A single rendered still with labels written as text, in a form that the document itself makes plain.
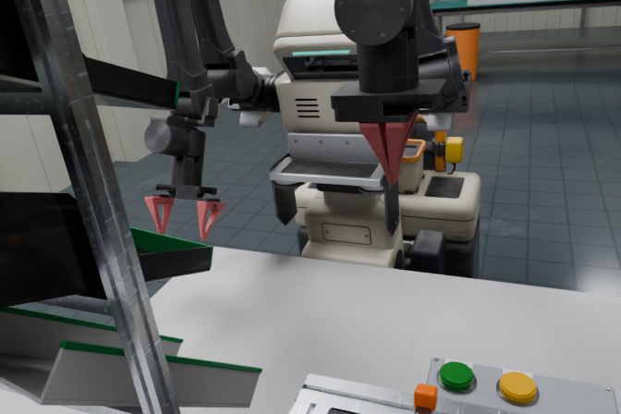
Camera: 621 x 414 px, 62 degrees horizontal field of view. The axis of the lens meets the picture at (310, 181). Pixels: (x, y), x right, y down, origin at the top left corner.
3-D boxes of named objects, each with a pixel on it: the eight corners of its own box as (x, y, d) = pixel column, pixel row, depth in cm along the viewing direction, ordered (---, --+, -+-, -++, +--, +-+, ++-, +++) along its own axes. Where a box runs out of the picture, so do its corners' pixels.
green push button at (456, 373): (442, 370, 66) (442, 358, 65) (474, 375, 65) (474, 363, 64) (437, 393, 63) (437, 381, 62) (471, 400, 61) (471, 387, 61)
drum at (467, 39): (444, 83, 586) (444, 29, 562) (446, 76, 618) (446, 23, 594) (479, 82, 574) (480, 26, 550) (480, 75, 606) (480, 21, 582)
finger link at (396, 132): (409, 196, 50) (407, 101, 46) (339, 192, 52) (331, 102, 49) (421, 171, 56) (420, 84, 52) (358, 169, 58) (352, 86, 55)
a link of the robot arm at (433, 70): (450, 63, 99) (422, 70, 101) (444, 38, 90) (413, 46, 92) (458, 107, 97) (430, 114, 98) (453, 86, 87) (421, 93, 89)
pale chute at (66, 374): (168, 373, 66) (180, 338, 67) (250, 408, 59) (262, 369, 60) (-55, 352, 43) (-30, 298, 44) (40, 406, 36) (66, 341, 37)
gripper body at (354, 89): (437, 114, 46) (436, 28, 43) (330, 115, 50) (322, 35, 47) (447, 97, 51) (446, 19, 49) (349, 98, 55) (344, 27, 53)
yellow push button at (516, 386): (499, 380, 64) (500, 368, 63) (534, 386, 62) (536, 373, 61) (498, 405, 60) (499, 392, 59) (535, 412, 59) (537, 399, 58)
